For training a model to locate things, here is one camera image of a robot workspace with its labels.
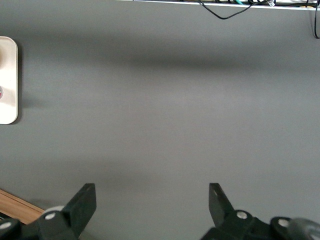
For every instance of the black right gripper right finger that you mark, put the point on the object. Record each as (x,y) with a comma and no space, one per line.
(220,207)

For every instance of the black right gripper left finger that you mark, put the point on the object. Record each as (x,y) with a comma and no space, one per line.
(82,207)

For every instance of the cream rectangular tray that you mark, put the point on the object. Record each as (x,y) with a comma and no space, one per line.
(11,75)

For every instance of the wooden two-drawer cabinet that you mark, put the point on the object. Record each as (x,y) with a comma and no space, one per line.
(15,203)

